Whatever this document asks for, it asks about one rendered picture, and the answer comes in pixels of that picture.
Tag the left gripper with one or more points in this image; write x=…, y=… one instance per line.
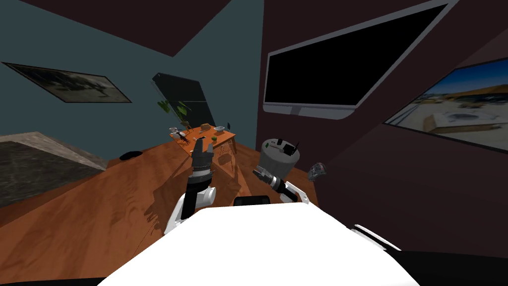
x=201, y=162

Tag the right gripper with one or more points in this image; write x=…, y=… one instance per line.
x=265, y=176

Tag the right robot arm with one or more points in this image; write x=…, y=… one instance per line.
x=286, y=190

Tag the grey round side table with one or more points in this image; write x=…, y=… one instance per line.
x=276, y=161

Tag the orange wooden table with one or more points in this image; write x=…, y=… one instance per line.
x=222, y=137

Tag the green potted plant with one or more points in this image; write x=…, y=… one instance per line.
x=178, y=110

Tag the small grey object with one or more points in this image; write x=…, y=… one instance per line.
x=317, y=171

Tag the dark panelled door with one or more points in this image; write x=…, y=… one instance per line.
x=186, y=95

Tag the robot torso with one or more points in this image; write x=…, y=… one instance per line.
x=254, y=246

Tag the black oval floor object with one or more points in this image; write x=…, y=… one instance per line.
x=131, y=155

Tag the grey stone block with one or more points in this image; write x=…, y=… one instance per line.
x=35, y=167

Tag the black screen grey frame television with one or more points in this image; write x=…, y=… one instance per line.
x=337, y=67

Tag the dark framed wall picture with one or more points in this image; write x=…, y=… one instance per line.
x=71, y=84

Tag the sunny landscape wall picture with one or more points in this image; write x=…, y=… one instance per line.
x=456, y=111

